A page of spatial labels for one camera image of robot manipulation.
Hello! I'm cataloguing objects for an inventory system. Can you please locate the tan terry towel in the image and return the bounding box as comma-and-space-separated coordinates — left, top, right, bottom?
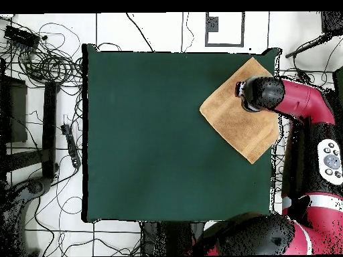
198, 56, 283, 165

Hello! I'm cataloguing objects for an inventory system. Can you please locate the dark flat panel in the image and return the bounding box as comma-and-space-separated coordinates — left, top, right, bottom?
0, 76, 28, 144

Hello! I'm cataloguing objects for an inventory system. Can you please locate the black power adapter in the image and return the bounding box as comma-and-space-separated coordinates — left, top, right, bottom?
295, 68, 313, 86

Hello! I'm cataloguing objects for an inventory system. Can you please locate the black rod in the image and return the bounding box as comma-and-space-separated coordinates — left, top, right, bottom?
285, 31, 333, 59

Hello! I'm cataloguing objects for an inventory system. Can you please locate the black corner box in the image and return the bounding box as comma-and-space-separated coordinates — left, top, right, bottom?
320, 11, 343, 35

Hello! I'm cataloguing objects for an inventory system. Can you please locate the dark green table cloth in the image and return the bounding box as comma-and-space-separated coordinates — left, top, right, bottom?
81, 43, 282, 224

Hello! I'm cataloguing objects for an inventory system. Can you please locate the black power strip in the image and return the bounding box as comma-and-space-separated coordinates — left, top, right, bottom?
60, 123, 82, 169

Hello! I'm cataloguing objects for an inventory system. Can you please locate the black stand bar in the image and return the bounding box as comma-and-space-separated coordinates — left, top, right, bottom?
42, 81, 58, 179

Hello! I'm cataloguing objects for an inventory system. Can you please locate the black electronics box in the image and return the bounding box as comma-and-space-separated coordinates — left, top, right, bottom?
3, 24, 41, 49

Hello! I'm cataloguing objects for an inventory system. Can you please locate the grey rounded base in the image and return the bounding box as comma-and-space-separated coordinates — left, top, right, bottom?
0, 176, 52, 257

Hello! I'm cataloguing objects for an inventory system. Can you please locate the grey square frame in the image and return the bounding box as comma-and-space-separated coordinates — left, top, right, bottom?
204, 11, 245, 48

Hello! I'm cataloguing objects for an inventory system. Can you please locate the tangle of black cables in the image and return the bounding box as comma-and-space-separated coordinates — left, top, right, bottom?
271, 68, 336, 204
0, 15, 84, 89

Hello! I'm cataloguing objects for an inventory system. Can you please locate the long black cable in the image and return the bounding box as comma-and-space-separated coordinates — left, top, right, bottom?
125, 12, 155, 52

